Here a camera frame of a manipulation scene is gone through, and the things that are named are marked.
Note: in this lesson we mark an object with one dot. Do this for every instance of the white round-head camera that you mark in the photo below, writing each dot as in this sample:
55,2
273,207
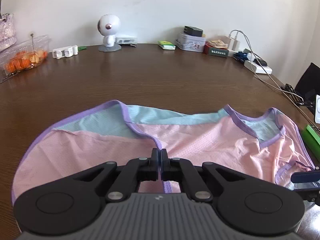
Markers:
108,27

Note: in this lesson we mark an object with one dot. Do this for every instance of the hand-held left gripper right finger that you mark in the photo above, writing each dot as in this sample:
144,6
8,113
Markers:
163,162

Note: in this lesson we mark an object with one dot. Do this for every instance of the small green packet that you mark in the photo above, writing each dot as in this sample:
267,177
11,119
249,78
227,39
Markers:
82,47

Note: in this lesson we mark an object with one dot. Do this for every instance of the printed tin box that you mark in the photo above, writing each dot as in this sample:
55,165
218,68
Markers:
190,44

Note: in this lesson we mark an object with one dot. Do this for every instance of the black chair back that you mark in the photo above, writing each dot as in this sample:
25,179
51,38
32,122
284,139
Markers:
308,80

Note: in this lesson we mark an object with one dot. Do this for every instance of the pink and purple mesh garment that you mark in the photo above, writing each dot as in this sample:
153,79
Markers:
212,142

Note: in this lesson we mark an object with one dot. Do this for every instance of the green felt case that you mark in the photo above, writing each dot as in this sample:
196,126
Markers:
312,140

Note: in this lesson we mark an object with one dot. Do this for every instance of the clear plastic food container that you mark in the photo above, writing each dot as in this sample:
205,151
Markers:
40,42

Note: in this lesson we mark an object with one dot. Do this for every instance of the white power strip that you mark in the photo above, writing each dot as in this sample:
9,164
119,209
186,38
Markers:
260,69

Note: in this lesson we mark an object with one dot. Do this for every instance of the black clamp stand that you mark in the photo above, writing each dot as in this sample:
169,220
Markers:
291,91

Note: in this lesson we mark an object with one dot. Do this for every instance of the white plastic clip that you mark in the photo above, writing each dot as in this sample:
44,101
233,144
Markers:
65,52

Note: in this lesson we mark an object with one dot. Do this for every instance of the pile of tangerines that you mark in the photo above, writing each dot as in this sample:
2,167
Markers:
21,61

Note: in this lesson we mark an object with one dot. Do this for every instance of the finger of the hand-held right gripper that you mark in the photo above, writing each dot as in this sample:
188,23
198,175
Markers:
311,195
303,177

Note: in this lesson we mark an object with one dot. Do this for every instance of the black battery pack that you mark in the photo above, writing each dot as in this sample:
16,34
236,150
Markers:
193,31

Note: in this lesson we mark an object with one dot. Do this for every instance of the small white electronic device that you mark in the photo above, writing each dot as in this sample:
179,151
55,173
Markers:
126,40

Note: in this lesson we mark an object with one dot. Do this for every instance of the white charger plug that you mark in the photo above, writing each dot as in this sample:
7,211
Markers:
234,44
225,39

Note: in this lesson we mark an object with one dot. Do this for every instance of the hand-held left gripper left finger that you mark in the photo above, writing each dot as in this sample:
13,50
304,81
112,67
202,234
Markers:
155,162

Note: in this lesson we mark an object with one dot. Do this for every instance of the tan rubber band bundle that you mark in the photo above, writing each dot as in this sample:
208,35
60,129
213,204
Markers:
218,43

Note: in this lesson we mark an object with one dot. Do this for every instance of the dark green cardboard box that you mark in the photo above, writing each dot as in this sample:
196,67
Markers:
216,53

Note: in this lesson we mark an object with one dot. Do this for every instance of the black charger block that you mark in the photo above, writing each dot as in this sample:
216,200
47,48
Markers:
260,62

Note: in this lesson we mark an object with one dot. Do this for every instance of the thin metal pick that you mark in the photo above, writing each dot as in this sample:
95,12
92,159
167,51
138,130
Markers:
32,47

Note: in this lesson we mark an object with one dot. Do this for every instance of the green tissue packet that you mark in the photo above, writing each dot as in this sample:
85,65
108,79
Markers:
167,45

